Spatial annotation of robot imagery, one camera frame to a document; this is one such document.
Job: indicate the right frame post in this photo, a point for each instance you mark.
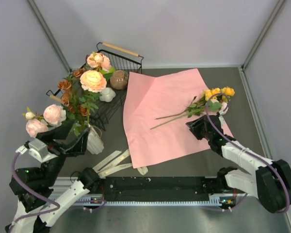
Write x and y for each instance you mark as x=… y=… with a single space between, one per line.
x=262 y=35

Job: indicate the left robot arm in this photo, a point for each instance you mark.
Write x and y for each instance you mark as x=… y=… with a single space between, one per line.
x=35 y=169

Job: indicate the brown dried rose bunch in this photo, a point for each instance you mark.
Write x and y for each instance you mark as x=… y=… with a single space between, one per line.
x=78 y=103

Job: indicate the frame post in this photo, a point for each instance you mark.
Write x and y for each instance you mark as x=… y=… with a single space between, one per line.
x=48 y=33
x=262 y=35

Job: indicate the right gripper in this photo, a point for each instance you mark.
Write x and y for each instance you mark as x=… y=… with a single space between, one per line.
x=195 y=126

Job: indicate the pink flower bunch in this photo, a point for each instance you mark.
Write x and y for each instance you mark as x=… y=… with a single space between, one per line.
x=52 y=117

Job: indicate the white ribbed ceramic vase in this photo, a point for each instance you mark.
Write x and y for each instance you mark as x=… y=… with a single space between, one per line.
x=94 y=143

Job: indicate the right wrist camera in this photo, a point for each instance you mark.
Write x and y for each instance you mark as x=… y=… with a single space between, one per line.
x=223 y=110

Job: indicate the pink wrapping paper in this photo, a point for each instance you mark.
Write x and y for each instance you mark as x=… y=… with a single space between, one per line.
x=151 y=138

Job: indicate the beige ribbon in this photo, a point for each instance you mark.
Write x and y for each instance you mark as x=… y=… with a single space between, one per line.
x=112 y=164

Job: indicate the left frame post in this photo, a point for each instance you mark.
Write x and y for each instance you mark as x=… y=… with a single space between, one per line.
x=48 y=33

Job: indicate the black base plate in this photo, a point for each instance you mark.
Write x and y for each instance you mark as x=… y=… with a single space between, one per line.
x=154 y=189

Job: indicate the black wire basket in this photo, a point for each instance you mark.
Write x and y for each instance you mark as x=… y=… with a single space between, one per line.
x=121 y=59

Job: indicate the aluminium front rail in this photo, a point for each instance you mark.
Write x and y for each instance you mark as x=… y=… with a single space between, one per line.
x=246 y=187

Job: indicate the white flower-shaped cup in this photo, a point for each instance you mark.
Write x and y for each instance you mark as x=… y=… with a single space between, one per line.
x=107 y=95

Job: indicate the yellow flower bunch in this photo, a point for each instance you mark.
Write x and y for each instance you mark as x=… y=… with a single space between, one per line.
x=209 y=101

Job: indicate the peach rose stem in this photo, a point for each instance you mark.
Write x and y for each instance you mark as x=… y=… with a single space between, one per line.
x=92 y=80

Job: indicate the green plastic cup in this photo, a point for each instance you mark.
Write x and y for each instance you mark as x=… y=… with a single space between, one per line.
x=107 y=74

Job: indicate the brown ceramic cup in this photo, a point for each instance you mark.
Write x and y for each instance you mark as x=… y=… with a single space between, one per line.
x=119 y=79

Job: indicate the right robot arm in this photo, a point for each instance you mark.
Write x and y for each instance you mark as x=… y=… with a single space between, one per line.
x=267 y=180

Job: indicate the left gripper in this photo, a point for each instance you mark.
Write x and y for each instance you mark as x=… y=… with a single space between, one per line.
x=62 y=132

